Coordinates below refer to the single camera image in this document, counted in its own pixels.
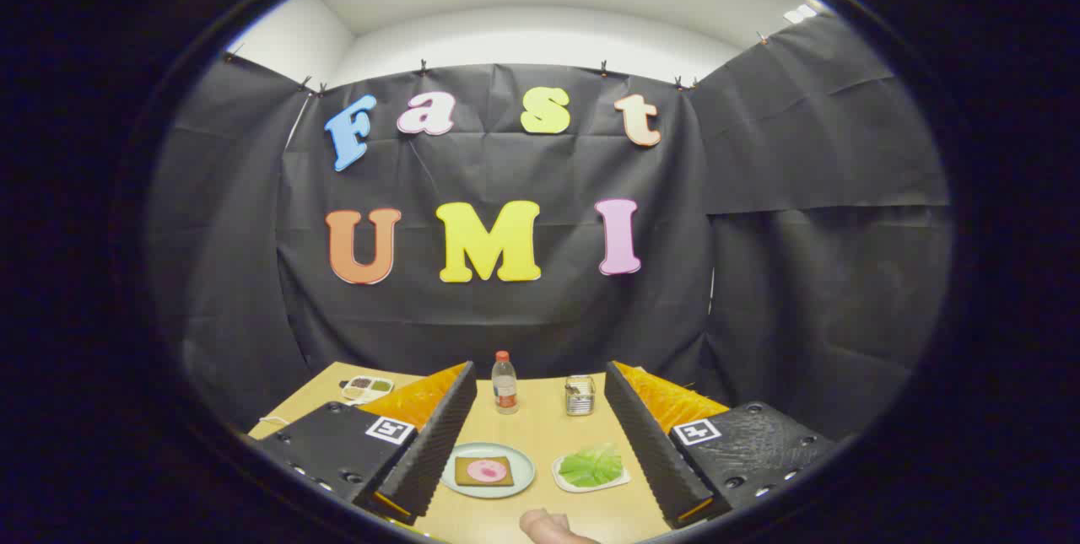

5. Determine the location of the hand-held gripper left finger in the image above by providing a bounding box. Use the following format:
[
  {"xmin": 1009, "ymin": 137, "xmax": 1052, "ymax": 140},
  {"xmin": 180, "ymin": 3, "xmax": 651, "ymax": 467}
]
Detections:
[{"xmin": 253, "ymin": 361, "xmax": 478, "ymax": 526}]

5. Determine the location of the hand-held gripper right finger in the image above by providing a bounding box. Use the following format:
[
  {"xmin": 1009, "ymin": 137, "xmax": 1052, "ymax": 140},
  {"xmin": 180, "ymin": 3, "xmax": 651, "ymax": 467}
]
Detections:
[{"xmin": 604, "ymin": 361, "xmax": 838, "ymax": 530}]

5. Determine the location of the green lettuce leaf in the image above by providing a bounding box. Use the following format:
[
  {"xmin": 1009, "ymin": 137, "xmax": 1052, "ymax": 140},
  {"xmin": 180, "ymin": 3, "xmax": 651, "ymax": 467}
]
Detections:
[{"xmin": 559, "ymin": 443, "xmax": 624, "ymax": 489}]

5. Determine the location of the toast slice under ham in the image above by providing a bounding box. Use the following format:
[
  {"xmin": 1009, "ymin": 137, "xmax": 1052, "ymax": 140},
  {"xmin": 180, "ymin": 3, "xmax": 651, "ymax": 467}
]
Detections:
[{"xmin": 454, "ymin": 455, "xmax": 515, "ymax": 487}]

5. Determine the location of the clear bottle with red cap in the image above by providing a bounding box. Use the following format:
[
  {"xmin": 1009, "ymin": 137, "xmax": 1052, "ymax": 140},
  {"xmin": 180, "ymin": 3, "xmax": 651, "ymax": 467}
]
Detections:
[{"xmin": 492, "ymin": 350, "xmax": 519, "ymax": 416}]

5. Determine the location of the pale green round plate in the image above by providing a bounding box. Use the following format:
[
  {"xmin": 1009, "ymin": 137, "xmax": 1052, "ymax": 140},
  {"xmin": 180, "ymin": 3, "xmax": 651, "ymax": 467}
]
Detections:
[{"xmin": 440, "ymin": 442, "xmax": 537, "ymax": 499}]

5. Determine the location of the white square plate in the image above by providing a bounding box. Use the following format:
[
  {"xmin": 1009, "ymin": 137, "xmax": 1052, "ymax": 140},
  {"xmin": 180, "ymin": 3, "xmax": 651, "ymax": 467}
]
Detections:
[{"xmin": 552, "ymin": 451, "xmax": 631, "ymax": 494}]

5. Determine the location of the white divided seasoning tray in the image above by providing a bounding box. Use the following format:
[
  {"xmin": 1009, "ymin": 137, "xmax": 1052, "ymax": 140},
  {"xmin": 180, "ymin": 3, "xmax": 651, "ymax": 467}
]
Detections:
[{"xmin": 339, "ymin": 375, "xmax": 396, "ymax": 406}]

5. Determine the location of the black backdrop cloth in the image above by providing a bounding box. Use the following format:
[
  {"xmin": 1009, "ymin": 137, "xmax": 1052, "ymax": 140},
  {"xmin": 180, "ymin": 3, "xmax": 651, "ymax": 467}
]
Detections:
[{"xmin": 148, "ymin": 14, "xmax": 954, "ymax": 444}]

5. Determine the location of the metal wire basket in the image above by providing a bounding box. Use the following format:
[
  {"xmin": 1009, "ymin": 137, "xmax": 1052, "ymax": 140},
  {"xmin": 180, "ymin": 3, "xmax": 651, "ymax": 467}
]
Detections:
[{"xmin": 564, "ymin": 374, "xmax": 597, "ymax": 417}]

